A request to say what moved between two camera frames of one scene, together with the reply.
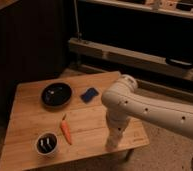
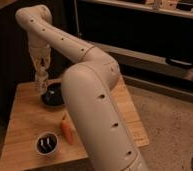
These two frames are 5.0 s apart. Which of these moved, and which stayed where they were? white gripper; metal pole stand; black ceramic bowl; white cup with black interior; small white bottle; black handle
Moved: small white bottle; white gripper
Stayed: black ceramic bowl; black handle; white cup with black interior; metal pole stand
